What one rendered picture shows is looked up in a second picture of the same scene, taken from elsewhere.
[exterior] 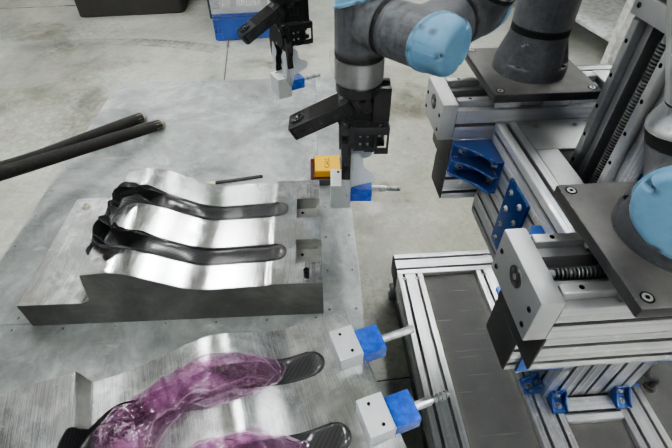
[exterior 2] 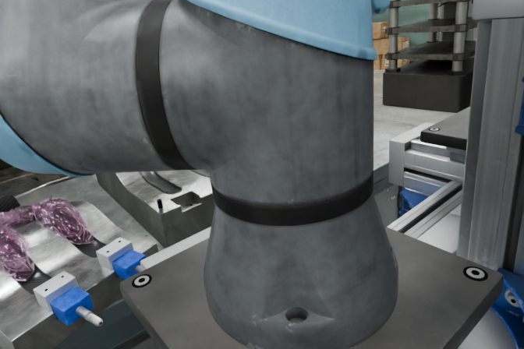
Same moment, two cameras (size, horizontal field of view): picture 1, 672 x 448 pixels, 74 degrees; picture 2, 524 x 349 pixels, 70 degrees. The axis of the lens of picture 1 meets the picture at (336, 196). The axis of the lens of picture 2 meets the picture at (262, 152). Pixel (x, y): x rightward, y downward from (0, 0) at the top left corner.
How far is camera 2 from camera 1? 0.74 m
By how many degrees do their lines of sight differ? 52
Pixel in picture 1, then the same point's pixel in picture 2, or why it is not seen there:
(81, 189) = not seen: hidden behind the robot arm
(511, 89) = (450, 131)
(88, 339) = (98, 199)
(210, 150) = not seen: hidden behind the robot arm
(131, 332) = (109, 205)
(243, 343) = (93, 216)
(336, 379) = (90, 266)
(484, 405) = not seen: outside the picture
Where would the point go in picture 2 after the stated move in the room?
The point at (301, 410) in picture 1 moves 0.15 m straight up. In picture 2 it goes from (59, 263) to (33, 188)
